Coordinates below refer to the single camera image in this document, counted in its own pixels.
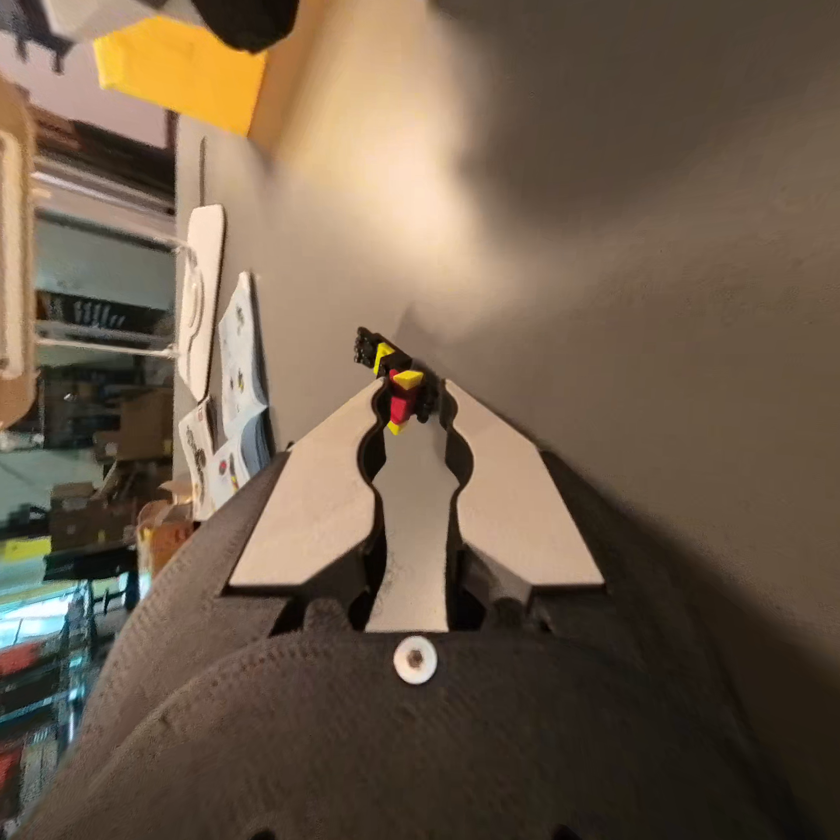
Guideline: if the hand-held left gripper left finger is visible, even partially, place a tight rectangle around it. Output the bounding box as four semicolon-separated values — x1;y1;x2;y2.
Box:
227;379;388;588

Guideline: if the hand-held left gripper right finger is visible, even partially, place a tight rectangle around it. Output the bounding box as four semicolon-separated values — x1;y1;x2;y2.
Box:
440;379;605;602

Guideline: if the black red yellow lego assembly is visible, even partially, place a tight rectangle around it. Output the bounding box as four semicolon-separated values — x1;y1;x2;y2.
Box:
353;326;442;437

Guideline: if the lego instruction booklet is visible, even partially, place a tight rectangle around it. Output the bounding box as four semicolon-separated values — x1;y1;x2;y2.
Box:
210;270;275;506

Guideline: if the yellow plastic bin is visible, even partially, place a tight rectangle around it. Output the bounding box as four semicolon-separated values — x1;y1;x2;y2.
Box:
94;16;269;137

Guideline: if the printed paper leaflet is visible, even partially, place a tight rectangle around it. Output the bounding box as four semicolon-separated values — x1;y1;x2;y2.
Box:
178;397;221;522

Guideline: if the orange cardboard box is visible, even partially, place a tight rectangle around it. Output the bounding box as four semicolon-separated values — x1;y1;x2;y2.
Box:
136;479;198;578

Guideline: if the white rounded board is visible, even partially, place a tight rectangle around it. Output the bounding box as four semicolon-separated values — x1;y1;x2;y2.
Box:
176;203;226;403

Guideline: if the plywood panel with slot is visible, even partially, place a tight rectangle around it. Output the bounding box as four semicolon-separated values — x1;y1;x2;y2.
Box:
0;75;39;431

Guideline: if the white cable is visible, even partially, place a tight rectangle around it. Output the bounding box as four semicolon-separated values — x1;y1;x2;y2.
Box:
36;325;181;361

